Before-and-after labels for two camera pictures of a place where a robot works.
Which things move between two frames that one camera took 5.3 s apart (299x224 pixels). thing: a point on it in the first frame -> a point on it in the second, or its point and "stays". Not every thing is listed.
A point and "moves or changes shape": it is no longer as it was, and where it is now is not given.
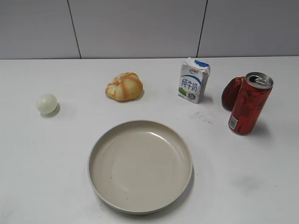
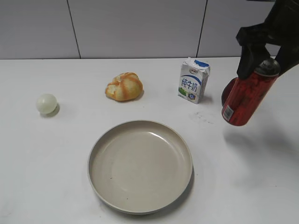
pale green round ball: (46, 103) stays
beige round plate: (140, 164) stays
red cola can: (252, 98) moves or changes shape
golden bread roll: (125, 86) stays
